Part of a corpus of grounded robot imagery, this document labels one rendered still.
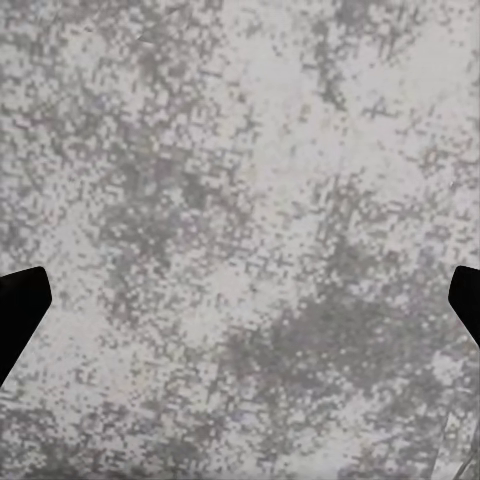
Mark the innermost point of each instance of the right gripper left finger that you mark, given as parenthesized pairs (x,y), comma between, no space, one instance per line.
(25,297)

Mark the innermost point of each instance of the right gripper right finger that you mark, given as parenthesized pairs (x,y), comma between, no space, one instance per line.
(464,296)

